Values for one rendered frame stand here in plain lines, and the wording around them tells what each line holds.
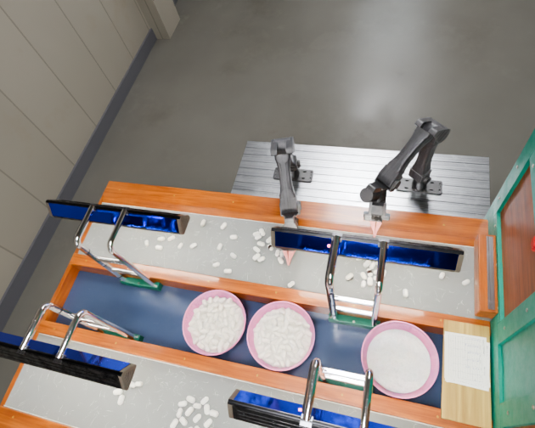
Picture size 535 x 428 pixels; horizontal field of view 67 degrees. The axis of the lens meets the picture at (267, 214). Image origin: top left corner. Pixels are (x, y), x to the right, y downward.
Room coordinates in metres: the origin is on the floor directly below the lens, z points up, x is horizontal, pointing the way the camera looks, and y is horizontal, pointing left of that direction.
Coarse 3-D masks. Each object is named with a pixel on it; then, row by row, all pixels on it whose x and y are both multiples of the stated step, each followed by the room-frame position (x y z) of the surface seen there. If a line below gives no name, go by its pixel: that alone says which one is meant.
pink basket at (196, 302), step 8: (200, 296) 0.70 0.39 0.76; (208, 296) 0.70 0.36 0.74; (224, 296) 0.68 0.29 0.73; (232, 296) 0.65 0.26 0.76; (192, 304) 0.68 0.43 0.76; (240, 304) 0.61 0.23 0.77; (192, 312) 0.66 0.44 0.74; (184, 320) 0.63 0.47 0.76; (184, 328) 0.60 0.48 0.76; (184, 336) 0.56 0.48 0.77; (240, 336) 0.48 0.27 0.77; (192, 344) 0.53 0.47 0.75; (200, 352) 0.48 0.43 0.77; (208, 352) 0.47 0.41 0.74; (216, 352) 0.47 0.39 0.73
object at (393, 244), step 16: (272, 240) 0.67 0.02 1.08; (288, 240) 0.64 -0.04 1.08; (304, 240) 0.62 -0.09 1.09; (320, 240) 0.59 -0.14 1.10; (352, 240) 0.54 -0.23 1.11; (368, 240) 0.52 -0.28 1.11; (352, 256) 0.51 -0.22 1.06; (368, 256) 0.49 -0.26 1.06; (400, 256) 0.45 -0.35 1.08; (416, 256) 0.43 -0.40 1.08; (432, 256) 0.41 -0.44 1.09; (448, 256) 0.39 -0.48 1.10
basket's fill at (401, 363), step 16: (384, 336) 0.30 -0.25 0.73; (400, 336) 0.28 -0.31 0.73; (368, 352) 0.27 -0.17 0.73; (384, 352) 0.25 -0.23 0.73; (400, 352) 0.23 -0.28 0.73; (416, 352) 0.21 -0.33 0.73; (384, 368) 0.20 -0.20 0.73; (400, 368) 0.18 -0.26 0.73; (416, 368) 0.16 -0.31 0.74; (384, 384) 0.15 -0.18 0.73; (400, 384) 0.13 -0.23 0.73; (416, 384) 0.11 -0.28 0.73
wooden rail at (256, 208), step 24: (120, 192) 1.40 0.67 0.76; (144, 192) 1.35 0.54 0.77; (168, 192) 1.29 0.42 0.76; (192, 192) 1.24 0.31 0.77; (216, 192) 1.19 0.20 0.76; (240, 216) 1.02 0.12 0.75; (264, 216) 0.97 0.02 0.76; (312, 216) 0.88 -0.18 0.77; (336, 216) 0.83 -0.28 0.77; (360, 216) 0.79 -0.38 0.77; (408, 216) 0.71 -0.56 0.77; (432, 216) 0.68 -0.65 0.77; (432, 240) 0.58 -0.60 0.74; (456, 240) 0.54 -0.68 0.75
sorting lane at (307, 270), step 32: (96, 224) 1.28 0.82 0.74; (192, 224) 1.08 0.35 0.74; (256, 224) 0.95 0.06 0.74; (128, 256) 1.03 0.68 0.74; (160, 256) 0.97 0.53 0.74; (192, 256) 0.91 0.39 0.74; (224, 256) 0.85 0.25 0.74; (320, 256) 0.69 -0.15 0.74; (320, 288) 0.56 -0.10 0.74; (352, 288) 0.51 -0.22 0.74; (384, 288) 0.47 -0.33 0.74; (416, 288) 0.43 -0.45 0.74; (448, 288) 0.38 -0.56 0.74
